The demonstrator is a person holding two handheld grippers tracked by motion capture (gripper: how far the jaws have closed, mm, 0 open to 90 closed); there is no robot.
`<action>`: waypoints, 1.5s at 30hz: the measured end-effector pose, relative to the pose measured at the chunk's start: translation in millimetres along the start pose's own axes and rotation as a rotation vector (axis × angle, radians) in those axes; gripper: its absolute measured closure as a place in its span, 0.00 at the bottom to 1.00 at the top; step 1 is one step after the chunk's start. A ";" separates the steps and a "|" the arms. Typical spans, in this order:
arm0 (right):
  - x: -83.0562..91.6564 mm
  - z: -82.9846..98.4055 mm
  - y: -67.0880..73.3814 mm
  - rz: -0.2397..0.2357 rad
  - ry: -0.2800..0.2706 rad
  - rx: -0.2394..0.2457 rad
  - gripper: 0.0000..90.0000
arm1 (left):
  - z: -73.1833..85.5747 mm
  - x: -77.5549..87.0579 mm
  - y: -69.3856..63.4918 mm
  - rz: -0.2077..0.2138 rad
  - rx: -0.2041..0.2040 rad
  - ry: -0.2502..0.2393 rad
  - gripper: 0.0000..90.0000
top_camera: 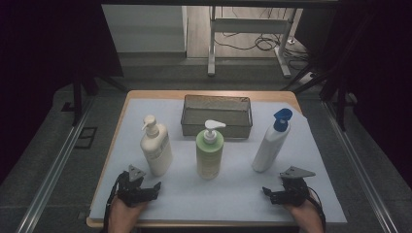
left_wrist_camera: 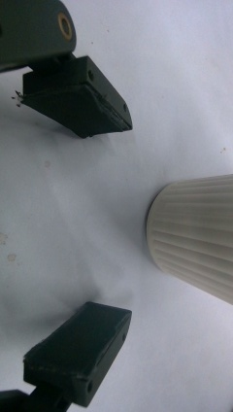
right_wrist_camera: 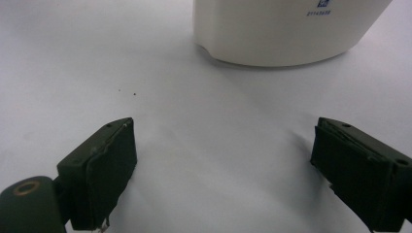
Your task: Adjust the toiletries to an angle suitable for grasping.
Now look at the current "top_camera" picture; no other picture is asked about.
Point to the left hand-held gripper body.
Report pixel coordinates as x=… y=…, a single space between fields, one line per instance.
x=131 y=191

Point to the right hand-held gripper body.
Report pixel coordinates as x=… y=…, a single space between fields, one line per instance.
x=294 y=192

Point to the cream pump bottle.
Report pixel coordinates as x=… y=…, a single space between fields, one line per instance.
x=157 y=152

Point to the white bottle with blue pump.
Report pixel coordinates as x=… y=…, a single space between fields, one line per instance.
x=270 y=145

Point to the green pump bottle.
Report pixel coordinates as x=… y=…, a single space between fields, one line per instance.
x=210 y=155

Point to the grey mesh basket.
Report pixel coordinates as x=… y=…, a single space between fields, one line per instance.
x=217 y=113

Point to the person's left hand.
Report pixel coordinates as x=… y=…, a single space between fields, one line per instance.
x=123 y=213

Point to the person's right hand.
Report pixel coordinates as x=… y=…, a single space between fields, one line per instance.
x=307 y=215

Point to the black tripod stand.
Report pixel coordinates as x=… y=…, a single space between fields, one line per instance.
x=340 y=97
x=77 y=97

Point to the white power strip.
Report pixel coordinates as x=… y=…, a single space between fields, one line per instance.
x=309 y=77

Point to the dark curtain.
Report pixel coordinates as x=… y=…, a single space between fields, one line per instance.
x=379 y=64
x=39 y=48

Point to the white cabinet panel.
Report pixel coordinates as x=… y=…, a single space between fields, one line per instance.
x=145 y=29

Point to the aluminium floor rail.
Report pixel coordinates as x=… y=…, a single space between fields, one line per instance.
x=359 y=168
x=51 y=174

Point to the white desk frame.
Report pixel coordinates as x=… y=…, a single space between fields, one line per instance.
x=249 y=25

